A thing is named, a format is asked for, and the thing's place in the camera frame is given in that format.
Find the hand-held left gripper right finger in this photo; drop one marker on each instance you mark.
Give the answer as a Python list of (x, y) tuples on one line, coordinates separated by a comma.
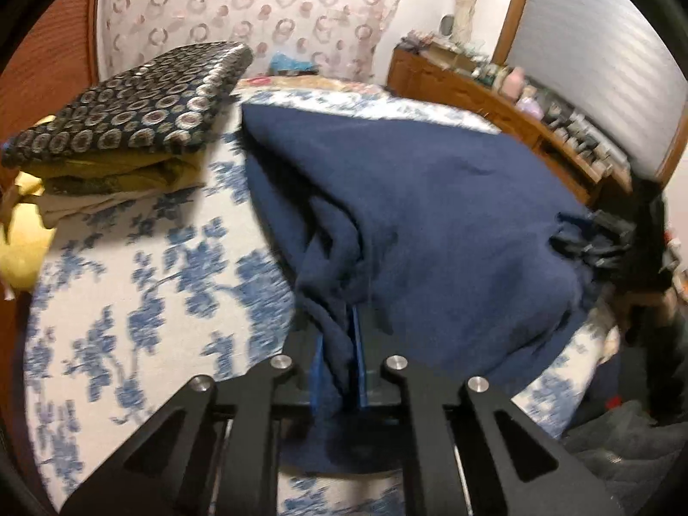
[(359, 355)]

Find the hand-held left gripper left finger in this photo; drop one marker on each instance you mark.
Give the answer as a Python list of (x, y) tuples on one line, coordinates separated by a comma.
[(317, 371)]

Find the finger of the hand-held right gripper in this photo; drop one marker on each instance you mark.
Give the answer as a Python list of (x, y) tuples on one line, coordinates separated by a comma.
[(596, 223), (588, 255)]

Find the navy printed t-shirt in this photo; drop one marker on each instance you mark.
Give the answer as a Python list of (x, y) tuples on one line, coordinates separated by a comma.
[(430, 199)]

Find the clutter of bottles and boxes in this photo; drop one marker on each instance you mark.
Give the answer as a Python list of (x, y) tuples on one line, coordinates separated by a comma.
[(570, 129)]

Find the lavender container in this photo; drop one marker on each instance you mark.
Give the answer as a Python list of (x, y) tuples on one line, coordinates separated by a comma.
[(529, 103)]

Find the pink bottle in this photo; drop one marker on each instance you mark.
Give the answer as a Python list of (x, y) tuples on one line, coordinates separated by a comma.
[(513, 81)]

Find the grey window blind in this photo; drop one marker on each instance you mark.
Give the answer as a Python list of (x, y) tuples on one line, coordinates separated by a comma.
[(602, 48)]

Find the floral bedspread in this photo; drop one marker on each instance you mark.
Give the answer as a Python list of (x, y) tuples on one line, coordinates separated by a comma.
[(161, 290)]

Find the wooden dresser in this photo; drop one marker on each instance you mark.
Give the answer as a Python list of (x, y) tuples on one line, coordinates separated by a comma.
[(457, 91)]

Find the dark grey cloth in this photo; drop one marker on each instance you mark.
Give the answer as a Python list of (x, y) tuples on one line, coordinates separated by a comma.
[(629, 451)]

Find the grey oval object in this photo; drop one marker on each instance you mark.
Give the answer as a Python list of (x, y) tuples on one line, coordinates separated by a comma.
[(448, 24)]

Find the olive folded cloth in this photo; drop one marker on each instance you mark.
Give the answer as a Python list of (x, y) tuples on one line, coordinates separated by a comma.
[(140, 172)]

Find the white folded cloth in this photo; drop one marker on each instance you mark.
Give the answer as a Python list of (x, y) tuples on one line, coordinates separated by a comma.
[(107, 201)]

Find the blue cloth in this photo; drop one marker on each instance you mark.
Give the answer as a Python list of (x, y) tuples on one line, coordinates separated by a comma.
[(293, 64)]

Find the dark circle patterned folded cloth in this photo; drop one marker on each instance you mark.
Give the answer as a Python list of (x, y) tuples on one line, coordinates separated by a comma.
[(140, 102)]

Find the yellow cloth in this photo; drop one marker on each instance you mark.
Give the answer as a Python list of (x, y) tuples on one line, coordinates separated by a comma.
[(21, 242)]

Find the circle print curtain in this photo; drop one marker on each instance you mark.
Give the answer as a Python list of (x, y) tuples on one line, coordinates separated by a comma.
[(242, 5)]

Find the wooden louvered wardrobe door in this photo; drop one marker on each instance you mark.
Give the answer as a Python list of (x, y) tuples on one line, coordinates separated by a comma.
[(43, 37)]

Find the wooden window frame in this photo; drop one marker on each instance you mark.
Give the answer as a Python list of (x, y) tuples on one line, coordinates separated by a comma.
[(513, 5)]

